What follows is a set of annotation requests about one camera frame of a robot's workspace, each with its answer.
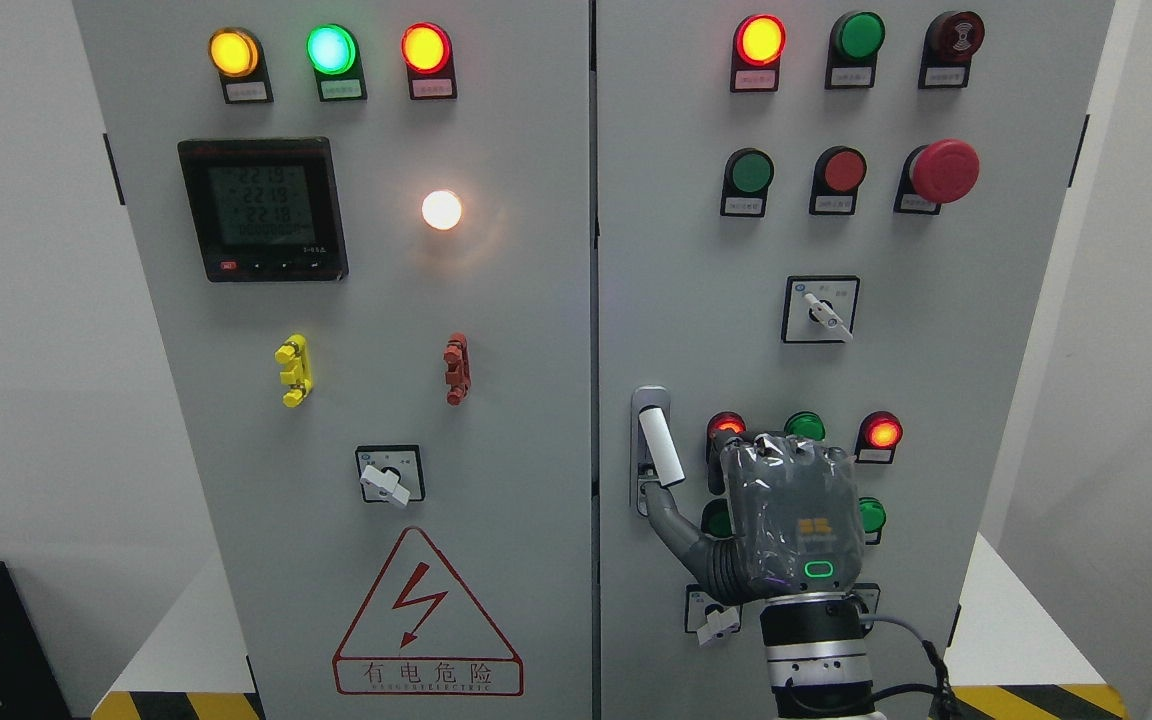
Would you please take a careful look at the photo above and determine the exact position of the grey right cabinet door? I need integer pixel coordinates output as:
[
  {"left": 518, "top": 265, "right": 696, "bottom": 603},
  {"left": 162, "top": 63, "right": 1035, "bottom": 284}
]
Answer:
[{"left": 594, "top": 1, "right": 1115, "bottom": 719}]

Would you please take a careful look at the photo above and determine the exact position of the right door upper rotary switch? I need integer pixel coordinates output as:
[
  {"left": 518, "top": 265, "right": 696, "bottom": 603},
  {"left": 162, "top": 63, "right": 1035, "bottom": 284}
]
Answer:
[{"left": 781, "top": 275, "right": 861, "bottom": 344}]

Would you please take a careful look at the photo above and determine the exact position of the yellow indicator light top left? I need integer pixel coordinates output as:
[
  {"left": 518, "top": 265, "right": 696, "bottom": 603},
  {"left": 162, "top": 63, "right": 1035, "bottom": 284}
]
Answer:
[{"left": 207, "top": 26, "right": 273, "bottom": 104}]

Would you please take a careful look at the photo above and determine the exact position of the green push button lower left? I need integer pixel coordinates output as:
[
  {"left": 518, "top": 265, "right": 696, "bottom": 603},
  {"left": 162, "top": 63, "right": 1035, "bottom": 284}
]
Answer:
[{"left": 702, "top": 498, "right": 733, "bottom": 539}]

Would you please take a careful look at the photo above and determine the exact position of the red triangle warning sticker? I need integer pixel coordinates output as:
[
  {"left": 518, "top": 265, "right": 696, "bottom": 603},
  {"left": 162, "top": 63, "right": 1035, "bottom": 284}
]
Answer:
[{"left": 332, "top": 526, "right": 524, "bottom": 697}]

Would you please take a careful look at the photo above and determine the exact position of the yellow terminal connector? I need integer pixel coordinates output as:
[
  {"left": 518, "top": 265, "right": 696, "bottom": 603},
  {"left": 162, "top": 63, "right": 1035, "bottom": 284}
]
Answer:
[{"left": 274, "top": 333, "right": 314, "bottom": 407}]

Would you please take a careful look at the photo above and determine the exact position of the red indicator light middle left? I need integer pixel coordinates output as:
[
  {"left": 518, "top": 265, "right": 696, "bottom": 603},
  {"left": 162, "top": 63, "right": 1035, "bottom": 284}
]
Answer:
[{"left": 707, "top": 411, "right": 748, "bottom": 497}]

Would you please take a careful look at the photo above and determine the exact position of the green push button upper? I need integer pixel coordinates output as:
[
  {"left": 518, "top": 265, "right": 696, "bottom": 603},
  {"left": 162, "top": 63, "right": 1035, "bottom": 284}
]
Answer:
[{"left": 719, "top": 147, "right": 774, "bottom": 218}]

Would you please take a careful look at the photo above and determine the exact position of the green push button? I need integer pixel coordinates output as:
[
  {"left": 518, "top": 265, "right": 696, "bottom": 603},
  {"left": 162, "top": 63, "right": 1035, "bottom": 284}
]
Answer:
[
  {"left": 702, "top": 498, "right": 733, "bottom": 539},
  {"left": 858, "top": 497, "right": 888, "bottom": 546},
  {"left": 719, "top": 147, "right": 774, "bottom": 218}
]

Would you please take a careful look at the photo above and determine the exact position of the red indicator light top right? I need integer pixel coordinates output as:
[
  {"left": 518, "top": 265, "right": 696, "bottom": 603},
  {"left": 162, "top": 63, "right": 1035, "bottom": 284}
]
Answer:
[{"left": 730, "top": 13, "right": 787, "bottom": 94}]

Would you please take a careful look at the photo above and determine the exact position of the white indicator light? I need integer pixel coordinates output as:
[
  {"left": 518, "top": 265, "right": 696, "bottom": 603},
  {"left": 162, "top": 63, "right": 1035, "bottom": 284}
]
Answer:
[{"left": 420, "top": 190, "right": 465, "bottom": 232}]

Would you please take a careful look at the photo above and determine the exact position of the white lower rotary switch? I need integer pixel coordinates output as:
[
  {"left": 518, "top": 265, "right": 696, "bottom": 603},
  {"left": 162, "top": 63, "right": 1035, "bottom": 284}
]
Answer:
[{"left": 684, "top": 583, "right": 742, "bottom": 647}]

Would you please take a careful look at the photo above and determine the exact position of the red terminal connector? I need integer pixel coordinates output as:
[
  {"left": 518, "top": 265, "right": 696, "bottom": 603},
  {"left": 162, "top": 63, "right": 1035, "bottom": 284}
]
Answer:
[{"left": 444, "top": 332, "right": 472, "bottom": 407}]

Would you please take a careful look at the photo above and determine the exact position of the green indicator light middle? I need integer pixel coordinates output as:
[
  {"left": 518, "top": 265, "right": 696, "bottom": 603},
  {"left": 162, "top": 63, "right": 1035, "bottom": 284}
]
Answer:
[{"left": 783, "top": 411, "right": 827, "bottom": 441}]

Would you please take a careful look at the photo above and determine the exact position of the dark red buzzer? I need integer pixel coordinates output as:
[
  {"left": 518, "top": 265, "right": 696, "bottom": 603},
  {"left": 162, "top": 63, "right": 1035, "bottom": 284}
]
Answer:
[{"left": 918, "top": 12, "right": 986, "bottom": 88}]

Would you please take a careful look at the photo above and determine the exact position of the left door rotary switch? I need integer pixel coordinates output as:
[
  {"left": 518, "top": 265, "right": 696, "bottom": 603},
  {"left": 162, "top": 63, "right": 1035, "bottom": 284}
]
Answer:
[{"left": 355, "top": 445, "right": 426, "bottom": 509}]

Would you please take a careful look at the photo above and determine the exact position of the black digital power meter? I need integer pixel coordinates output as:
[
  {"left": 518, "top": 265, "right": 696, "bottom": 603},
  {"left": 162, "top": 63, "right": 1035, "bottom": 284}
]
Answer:
[{"left": 177, "top": 136, "right": 348, "bottom": 283}]

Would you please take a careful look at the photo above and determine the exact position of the grey left cabinet door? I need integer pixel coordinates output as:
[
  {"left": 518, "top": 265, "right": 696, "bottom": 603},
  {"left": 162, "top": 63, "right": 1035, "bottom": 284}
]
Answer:
[{"left": 74, "top": 1, "right": 594, "bottom": 719}]

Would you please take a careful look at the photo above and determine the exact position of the red indicator light top left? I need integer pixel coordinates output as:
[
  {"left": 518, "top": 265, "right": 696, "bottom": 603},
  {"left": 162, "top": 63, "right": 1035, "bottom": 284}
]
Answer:
[{"left": 401, "top": 22, "right": 458, "bottom": 100}]

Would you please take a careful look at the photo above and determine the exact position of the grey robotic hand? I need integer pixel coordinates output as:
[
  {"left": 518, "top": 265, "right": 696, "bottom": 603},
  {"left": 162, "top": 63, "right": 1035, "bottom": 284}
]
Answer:
[{"left": 644, "top": 430, "right": 865, "bottom": 606}]

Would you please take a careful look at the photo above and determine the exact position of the red indicator light middle right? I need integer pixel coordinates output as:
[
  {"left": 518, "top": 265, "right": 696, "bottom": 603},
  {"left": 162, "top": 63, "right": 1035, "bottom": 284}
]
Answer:
[{"left": 855, "top": 411, "right": 902, "bottom": 465}]

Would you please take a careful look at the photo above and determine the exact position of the red indicator light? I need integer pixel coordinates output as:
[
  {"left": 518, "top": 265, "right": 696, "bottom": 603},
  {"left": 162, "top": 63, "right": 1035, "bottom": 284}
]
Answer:
[
  {"left": 730, "top": 13, "right": 787, "bottom": 94},
  {"left": 401, "top": 22, "right": 458, "bottom": 100},
  {"left": 707, "top": 411, "right": 748, "bottom": 497},
  {"left": 855, "top": 411, "right": 902, "bottom": 465}
]

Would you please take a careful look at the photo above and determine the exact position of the green indicator light top left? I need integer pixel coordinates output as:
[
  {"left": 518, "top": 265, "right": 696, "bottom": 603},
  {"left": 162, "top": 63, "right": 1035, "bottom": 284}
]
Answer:
[{"left": 306, "top": 23, "right": 367, "bottom": 103}]

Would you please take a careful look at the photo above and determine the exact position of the grey cabinet door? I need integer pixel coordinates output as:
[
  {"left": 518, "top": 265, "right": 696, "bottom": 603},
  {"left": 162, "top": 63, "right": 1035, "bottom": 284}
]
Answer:
[
  {"left": 594, "top": 1, "right": 1115, "bottom": 719},
  {"left": 74, "top": 1, "right": 594, "bottom": 719}
]

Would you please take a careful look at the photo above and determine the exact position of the black key selector switch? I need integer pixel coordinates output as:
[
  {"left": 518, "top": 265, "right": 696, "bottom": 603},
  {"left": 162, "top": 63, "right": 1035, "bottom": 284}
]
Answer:
[{"left": 847, "top": 582, "right": 881, "bottom": 615}]

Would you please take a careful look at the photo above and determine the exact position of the red push button upper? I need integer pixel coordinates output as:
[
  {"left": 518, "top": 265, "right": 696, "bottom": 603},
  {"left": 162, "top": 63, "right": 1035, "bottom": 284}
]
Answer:
[{"left": 809, "top": 146, "right": 867, "bottom": 217}]

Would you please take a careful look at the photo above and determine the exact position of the door rotary switch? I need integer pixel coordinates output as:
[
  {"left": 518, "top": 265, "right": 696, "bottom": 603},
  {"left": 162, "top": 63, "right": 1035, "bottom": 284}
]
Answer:
[
  {"left": 355, "top": 445, "right": 426, "bottom": 509},
  {"left": 781, "top": 275, "right": 861, "bottom": 344}
]

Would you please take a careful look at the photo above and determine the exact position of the silver door latch handle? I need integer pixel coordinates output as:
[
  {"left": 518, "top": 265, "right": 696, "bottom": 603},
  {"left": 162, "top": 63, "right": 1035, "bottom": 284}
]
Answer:
[{"left": 630, "top": 386, "right": 685, "bottom": 518}]

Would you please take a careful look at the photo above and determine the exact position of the green indicator light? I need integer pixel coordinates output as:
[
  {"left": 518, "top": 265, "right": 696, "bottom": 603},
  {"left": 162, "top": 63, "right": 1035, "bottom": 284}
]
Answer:
[
  {"left": 783, "top": 411, "right": 827, "bottom": 441},
  {"left": 826, "top": 12, "right": 886, "bottom": 90},
  {"left": 306, "top": 23, "right": 367, "bottom": 103}
]

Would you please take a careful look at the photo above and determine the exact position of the green indicator light top right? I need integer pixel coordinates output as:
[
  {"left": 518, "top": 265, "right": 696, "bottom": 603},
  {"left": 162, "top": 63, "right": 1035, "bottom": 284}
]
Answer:
[{"left": 826, "top": 12, "right": 886, "bottom": 90}]

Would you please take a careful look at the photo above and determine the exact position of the green push button lower right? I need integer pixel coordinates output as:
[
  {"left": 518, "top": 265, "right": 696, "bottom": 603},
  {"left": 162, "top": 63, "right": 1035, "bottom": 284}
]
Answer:
[{"left": 858, "top": 497, "right": 888, "bottom": 546}]

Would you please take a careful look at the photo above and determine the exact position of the red emergency stop button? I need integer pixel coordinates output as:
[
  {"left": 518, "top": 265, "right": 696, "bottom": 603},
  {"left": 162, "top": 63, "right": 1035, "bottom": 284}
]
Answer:
[{"left": 893, "top": 138, "right": 980, "bottom": 217}]

